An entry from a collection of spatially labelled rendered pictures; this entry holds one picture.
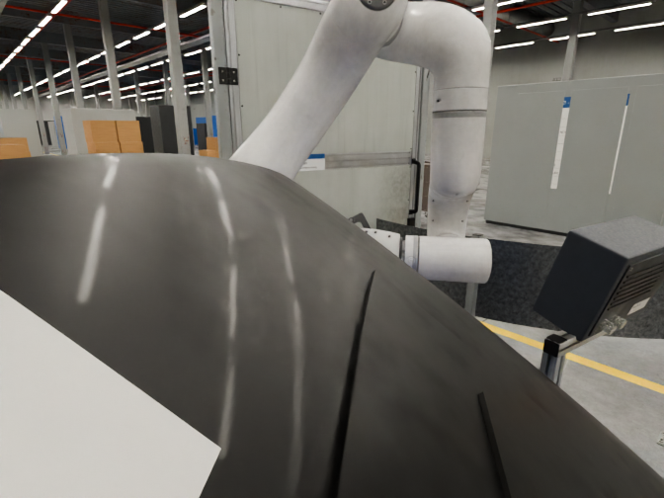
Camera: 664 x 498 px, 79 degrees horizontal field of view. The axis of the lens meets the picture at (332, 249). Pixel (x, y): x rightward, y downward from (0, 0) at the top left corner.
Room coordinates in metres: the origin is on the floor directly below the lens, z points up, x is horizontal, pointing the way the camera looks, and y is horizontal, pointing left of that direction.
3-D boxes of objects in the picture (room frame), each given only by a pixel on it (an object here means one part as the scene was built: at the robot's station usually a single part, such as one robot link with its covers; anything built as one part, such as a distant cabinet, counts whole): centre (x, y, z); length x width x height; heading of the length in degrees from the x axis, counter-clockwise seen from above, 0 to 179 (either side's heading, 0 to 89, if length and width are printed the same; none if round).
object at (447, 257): (0.73, -0.23, 1.20); 0.13 x 0.09 x 0.08; 80
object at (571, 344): (0.74, -0.51, 1.04); 0.24 x 0.03 x 0.03; 122
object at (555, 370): (0.68, -0.43, 0.96); 0.03 x 0.03 x 0.20; 32
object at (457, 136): (0.77, -0.23, 1.31); 0.16 x 0.09 x 0.30; 170
